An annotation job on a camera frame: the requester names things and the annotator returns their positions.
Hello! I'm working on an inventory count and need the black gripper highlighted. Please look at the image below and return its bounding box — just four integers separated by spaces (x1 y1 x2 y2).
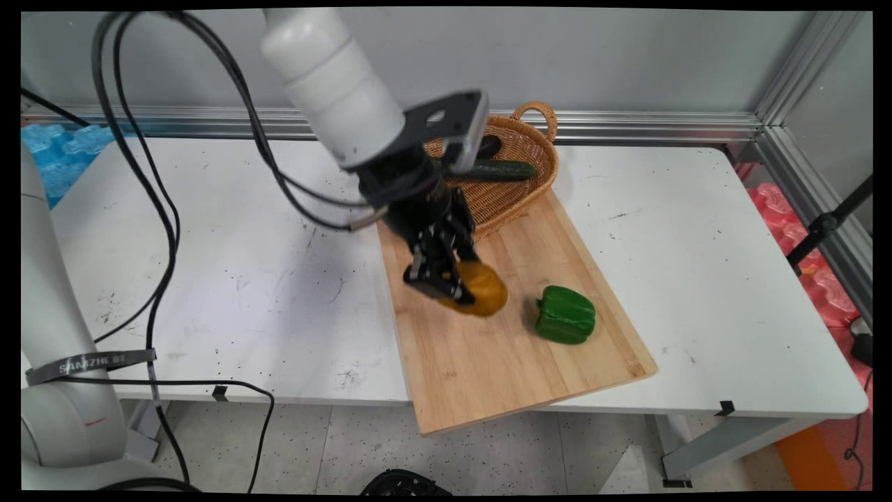
357 148 484 307

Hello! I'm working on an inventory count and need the orange bell pepper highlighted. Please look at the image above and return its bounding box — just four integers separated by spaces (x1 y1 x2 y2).
439 261 509 319

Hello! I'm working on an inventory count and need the woven wicker basket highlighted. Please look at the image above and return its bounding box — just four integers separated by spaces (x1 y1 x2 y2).
424 101 560 243

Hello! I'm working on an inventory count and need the dark green cucumber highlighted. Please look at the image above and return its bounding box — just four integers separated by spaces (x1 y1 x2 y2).
460 160 537 183

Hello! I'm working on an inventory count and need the wooden cutting board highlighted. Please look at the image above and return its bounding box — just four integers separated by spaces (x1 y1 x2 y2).
376 188 659 436

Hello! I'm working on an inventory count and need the green bell pepper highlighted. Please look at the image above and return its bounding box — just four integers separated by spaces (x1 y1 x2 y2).
535 285 597 345

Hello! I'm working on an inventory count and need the black round floor object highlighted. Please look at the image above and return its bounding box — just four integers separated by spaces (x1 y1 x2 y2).
360 469 452 496

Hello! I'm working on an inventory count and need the grey table leg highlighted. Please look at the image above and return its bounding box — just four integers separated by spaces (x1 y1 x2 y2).
655 414 824 489
122 400 169 462

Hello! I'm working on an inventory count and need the black tripod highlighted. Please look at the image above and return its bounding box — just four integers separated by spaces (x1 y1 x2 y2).
787 174 873 274

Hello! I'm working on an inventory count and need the pink foam mat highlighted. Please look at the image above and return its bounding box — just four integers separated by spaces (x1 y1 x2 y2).
744 183 873 412

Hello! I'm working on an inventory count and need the blue foam mat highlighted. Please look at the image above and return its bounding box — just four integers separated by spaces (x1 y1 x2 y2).
21 123 134 210

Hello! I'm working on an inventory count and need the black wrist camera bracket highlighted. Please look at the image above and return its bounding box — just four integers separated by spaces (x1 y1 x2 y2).
401 91 491 175

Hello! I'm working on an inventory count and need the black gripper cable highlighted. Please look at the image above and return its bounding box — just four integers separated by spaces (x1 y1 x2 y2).
164 10 391 232

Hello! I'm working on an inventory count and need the aluminium back frame rail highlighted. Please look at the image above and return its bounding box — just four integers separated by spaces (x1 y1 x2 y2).
21 105 764 144

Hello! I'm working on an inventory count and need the black floor cable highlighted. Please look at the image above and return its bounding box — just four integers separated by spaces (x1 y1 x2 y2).
26 373 276 493

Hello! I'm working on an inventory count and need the black cable with white label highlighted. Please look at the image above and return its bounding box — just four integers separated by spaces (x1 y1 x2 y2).
111 10 192 483

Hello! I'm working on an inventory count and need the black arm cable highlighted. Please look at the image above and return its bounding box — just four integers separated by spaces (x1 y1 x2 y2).
91 10 182 344

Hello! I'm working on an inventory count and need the black Samzhe velcro strap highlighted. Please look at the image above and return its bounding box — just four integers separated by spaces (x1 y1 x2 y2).
26 349 157 386

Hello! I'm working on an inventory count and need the aluminium side frame rail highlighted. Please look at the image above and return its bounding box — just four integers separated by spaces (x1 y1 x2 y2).
756 125 873 328

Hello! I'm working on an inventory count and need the aluminium corner frame post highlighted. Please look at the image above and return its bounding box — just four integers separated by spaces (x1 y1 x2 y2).
756 10 872 126

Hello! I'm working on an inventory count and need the thin black cable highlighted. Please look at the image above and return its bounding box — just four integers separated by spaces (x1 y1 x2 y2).
844 368 873 490

